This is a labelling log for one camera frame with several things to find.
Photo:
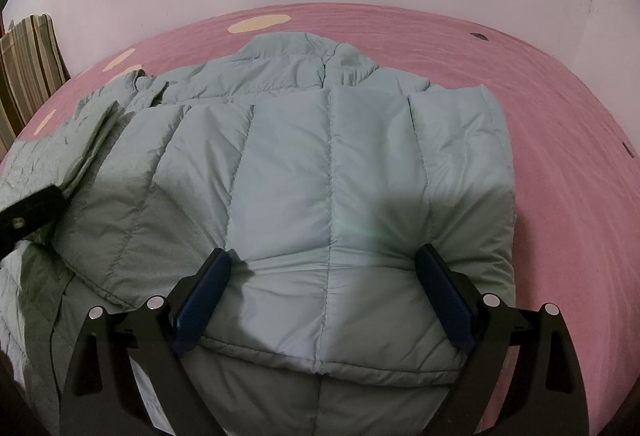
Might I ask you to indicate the light green puffer jacket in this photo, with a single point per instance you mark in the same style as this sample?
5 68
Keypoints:
310 166

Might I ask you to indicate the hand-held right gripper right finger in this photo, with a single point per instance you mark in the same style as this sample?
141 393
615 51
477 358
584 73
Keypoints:
445 296

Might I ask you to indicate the pink spotted bed sheet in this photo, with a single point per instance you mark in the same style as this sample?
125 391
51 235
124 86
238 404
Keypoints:
560 156

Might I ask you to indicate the striped cushion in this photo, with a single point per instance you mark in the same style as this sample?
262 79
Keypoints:
30 71

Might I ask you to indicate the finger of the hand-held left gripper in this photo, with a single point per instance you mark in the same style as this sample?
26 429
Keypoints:
30 216

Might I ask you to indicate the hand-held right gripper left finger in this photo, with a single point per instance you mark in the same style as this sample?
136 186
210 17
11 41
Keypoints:
200 303

